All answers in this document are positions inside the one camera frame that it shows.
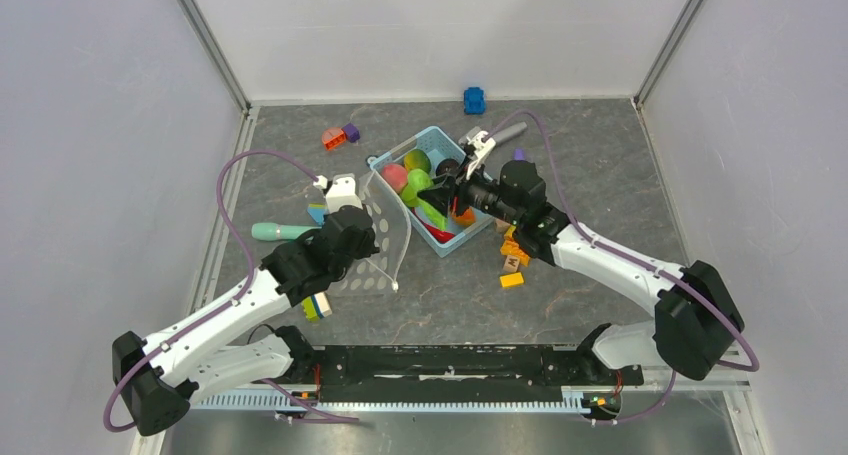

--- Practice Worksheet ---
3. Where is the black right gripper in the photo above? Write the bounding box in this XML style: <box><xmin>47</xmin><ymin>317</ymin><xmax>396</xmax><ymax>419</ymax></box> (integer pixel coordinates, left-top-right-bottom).
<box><xmin>417</xmin><ymin>156</ymin><xmax>522</xmax><ymax>228</ymax></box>

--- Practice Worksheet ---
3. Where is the green toy cucumber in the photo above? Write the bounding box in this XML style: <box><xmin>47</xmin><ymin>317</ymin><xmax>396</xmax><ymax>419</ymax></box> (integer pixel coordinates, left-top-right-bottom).
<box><xmin>418</xmin><ymin>200</ymin><xmax>448</xmax><ymax>231</ymax></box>

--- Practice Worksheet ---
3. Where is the green toy pea pod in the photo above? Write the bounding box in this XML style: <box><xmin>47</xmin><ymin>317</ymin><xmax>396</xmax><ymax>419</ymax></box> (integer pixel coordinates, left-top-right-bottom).
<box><xmin>400</xmin><ymin>168</ymin><xmax>433</xmax><ymax>208</ymax></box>

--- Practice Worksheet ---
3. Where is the dark toy mangosteen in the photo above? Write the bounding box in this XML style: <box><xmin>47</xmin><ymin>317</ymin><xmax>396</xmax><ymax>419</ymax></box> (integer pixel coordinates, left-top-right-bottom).
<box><xmin>435</xmin><ymin>158</ymin><xmax>460</xmax><ymax>177</ymax></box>

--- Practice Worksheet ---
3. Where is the orange red toy fruit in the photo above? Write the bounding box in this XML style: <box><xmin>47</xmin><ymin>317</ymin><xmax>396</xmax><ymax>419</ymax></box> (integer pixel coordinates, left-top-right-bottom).
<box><xmin>451</xmin><ymin>208</ymin><xmax>476</xmax><ymax>228</ymax></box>

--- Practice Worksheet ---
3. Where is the red toy chili pepper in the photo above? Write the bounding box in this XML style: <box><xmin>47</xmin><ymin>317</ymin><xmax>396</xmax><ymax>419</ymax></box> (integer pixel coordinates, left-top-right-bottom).
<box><xmin>425</xmin><ymin>224</ymin><xmax>455</xmax><ymax>244</ymax></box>

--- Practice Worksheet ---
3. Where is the clear polka dot zip bag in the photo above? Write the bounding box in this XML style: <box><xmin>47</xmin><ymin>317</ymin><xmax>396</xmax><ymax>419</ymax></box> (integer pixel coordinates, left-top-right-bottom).
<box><xmin>329</xmin><ymin>170</ymin><xmax>411</xmax><ymax>297</ymax></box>

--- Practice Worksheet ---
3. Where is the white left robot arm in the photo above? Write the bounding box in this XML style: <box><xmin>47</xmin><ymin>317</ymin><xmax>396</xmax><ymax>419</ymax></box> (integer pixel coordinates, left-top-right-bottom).
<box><xmin>103</xmin><ymin>205</ymin><xmax>378</xmax><ymax>436</ymax></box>

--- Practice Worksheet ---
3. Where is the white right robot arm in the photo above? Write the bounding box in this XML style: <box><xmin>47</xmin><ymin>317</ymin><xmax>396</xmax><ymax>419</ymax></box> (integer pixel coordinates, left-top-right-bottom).
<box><xmin>418</xmin><ymin>161</ymin><xmax>744</xmax><ymax>383</ymax></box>

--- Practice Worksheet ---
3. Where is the multicolour brick stack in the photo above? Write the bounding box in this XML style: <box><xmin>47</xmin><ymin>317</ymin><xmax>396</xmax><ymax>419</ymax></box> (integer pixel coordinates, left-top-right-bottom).
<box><xmin>307</xmin><ymin>204</ymin><xmax>327</xmax><ymax>226</ymax></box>

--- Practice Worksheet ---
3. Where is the light blue plastic basket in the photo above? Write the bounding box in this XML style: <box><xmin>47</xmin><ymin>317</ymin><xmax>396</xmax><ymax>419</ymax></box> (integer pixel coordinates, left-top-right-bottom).
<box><xmin>366</xmin><ymin>126</ymin><xmax>494</xmax><ymax>258</ymax></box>

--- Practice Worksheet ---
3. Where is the green orange toy mango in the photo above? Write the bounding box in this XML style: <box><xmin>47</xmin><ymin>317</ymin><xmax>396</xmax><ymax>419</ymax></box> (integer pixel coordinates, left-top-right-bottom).
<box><xmin>403</xmin><ymin>149</ymin><xmax>432</xmax><ymax>174</ymax></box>

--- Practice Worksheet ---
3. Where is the pink toy peach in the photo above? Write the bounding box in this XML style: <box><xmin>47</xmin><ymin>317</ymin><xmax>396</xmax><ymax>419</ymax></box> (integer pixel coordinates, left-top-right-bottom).
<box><xmin>381</xmin><ymin>163</ymin><xmax>408</xmax><ymax>194</ymax></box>

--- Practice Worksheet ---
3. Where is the wooden cube upper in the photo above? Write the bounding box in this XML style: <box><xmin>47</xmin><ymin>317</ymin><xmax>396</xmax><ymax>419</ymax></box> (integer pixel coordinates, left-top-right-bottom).
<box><xmin>495</xmin><ymin>219</ymin><xmax>511</xmax><ymax>234</ymax></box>

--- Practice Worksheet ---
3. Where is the green white brick block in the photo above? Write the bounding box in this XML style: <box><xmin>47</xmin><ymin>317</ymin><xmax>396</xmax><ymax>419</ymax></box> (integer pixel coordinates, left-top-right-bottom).
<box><xmin>301</xmin><ymin>292</ymin><xmax>333</xmax><ymax>322</ymax></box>

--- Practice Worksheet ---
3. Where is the orange brick stack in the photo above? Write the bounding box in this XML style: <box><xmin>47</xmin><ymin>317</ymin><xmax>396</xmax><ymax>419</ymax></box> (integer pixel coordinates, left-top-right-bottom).
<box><xmin>500</xmin><ymin>237</ymin><xmax>531</xmax><ymax>266</ymax></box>

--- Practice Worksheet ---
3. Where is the mint green toy microphone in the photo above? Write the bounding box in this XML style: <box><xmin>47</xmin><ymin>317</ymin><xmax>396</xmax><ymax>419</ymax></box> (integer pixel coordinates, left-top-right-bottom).
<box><xmin>251</xmin><ymin>222</ymin><xmax>314</xmax><ymax>242</ymax></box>

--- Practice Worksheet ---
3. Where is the wooden letter cube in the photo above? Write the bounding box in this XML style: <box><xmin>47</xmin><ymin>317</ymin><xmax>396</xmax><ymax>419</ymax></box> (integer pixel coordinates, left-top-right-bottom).
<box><xmin>503</xmin><ymin>255</ymin><xmax>522</xmax><ymax>274</ymax></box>

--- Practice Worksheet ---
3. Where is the orange toy brick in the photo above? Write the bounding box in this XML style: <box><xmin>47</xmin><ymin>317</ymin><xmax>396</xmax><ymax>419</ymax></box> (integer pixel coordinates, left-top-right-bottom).
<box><xmin>321</xmin><ymin>127</ymin><xmax>347</xmax><ymax>151</ymax></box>

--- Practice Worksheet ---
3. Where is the purple toy brick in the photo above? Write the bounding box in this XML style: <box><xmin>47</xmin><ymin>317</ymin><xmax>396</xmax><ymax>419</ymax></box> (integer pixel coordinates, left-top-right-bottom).
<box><xmin>342</xmin><ymin>123</ymin><xmax>361</xmax><ymax>143</ymax></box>

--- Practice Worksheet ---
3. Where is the blue toy brick car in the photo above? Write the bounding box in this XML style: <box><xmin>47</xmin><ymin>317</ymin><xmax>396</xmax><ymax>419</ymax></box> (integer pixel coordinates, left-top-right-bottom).
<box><xmin>463</xmin><ymin>86</ymin><xmax>486</xmax><ymax>115</ymax></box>

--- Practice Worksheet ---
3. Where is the yellow flat brick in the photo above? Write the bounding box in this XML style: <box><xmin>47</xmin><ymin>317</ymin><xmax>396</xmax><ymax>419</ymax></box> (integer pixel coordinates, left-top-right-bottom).
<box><xmin>499</xmin><ymin>272</ymin><xmax>525</xmax><ymax>289</ymax></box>

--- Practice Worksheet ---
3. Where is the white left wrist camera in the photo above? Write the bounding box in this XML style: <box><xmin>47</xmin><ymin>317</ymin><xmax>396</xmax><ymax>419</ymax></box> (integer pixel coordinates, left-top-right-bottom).
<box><xmin>312</xmin><ymin>174</ymin><xmax>362</xmax><ymax>214</ymax></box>

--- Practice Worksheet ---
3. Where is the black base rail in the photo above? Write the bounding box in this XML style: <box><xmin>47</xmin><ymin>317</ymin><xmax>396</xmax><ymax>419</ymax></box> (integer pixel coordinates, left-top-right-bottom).
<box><xmin>275</xmin><ymin>345</ymin><xmax>644</xmax><ymax>403</ymax></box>

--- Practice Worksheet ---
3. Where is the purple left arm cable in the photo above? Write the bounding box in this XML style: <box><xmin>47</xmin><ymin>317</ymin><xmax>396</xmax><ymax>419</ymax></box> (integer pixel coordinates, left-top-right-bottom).
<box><xmin>102</xmin><ymin>149</ymin><xmax>362</xmax><ymax>434</ymax></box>

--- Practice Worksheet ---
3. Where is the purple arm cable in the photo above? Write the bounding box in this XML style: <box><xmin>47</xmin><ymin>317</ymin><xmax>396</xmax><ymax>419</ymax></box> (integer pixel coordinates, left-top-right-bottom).
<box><xmin>483</xmin><ymin>109</ymin><xmax>761</xmax><ymax>427</ymax></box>
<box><xmin>102</xmin><ymin>149</ymin><xmax>362</xmax><ymax>434</ymax></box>

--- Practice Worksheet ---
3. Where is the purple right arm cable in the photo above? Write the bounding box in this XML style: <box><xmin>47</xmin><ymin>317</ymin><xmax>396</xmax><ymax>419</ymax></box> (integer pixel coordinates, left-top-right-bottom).
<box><xmin>483</xmin><ymin>109</ymin><xmax>761</xmax><ymax>427</ymax></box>

